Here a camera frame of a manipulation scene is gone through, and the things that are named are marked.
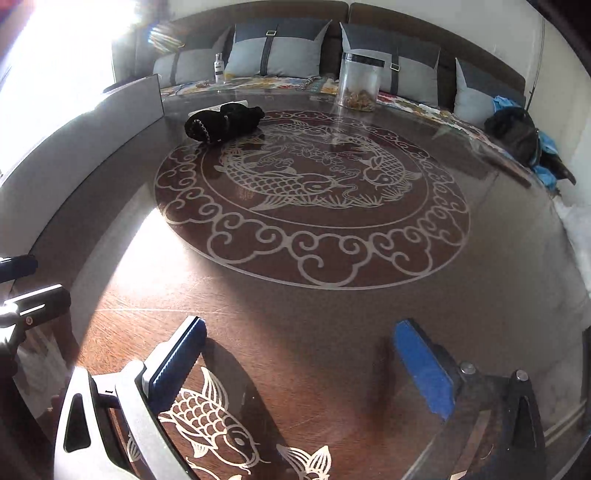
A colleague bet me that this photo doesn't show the dark bag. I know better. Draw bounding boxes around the dark bag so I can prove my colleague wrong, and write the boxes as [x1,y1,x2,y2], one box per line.
[484,107,578,185]

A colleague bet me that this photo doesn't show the long white storage box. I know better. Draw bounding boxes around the long white storage box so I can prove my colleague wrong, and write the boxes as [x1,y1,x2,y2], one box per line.
[0,74,164,259]

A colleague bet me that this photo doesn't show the blue cloth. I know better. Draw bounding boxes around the blue cloth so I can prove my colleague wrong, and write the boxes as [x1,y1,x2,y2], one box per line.
[491,95,561,188]

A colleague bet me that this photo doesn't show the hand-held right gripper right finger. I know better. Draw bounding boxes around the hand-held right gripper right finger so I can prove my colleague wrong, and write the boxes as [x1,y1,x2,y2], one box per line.
[392,318,548,480]

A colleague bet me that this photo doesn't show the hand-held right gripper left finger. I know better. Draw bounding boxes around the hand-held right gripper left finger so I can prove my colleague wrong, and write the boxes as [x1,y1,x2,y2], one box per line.
[54,316,207,480]

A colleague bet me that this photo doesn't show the grey strapped cushion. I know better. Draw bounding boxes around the grey strapped cushion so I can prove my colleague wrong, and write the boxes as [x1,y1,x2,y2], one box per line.
[225,19,333,78]
[152,27,234,86]
[454,58,527,118]
[339,22,441,108]

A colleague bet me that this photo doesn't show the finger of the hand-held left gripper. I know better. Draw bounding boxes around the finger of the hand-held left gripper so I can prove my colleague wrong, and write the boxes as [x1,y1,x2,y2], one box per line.
[0,284,71,326]
[0,255,38,283]

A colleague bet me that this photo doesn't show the dark brown sofa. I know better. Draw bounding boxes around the dark brown sofa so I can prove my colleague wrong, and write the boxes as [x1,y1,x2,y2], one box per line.
[111,0,578,185]

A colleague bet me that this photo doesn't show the clear jar with black lid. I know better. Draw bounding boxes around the clear jar with black lid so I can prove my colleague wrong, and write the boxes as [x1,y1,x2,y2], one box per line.
[339,52,384,112]

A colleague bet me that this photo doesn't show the floral sofa cover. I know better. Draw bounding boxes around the floral sofa cover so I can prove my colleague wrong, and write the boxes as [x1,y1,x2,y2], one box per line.
[159,74,561,195]

